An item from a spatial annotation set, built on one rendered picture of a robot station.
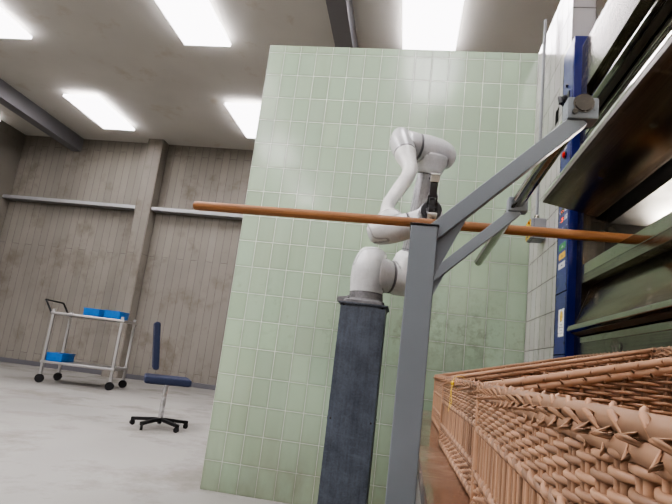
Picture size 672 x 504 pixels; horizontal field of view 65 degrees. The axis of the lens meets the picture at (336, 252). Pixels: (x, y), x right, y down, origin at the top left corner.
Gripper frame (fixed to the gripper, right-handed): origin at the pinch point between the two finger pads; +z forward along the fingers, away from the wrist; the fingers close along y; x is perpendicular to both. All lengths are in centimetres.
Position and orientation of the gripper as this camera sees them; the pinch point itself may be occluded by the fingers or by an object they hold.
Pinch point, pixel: (434, 194)
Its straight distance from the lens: 178.4
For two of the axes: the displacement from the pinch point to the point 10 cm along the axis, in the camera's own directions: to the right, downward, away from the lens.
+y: -1.2, 9.7, -2.0
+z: -1.2, -2.2, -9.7
